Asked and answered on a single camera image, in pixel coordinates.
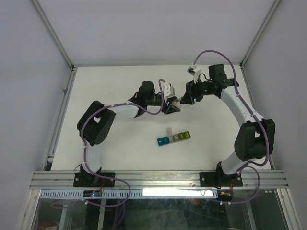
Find clear bottle yellow capsules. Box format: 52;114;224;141
172;100;181;109

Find white slotted cable duct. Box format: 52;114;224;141
40;188;218;200

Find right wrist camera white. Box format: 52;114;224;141
187;63;201;83

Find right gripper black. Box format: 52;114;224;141
180;77;214;105

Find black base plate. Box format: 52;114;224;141
199;172;243;189
73;172;115;188

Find weekly pill organizer strip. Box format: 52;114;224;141
157;126;191;146

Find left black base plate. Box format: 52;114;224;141
73;172;115;188

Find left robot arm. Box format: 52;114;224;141
76;79;180;186

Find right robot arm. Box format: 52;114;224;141
180;64;275;189

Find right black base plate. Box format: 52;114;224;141
199;172;243;189

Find left aluminium frame post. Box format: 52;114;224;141
30;0;74;69

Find right aluminium frame post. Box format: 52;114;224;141
240;0;282;68

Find aluminium frame post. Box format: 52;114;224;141
30;0;74;69
240;0;282;68

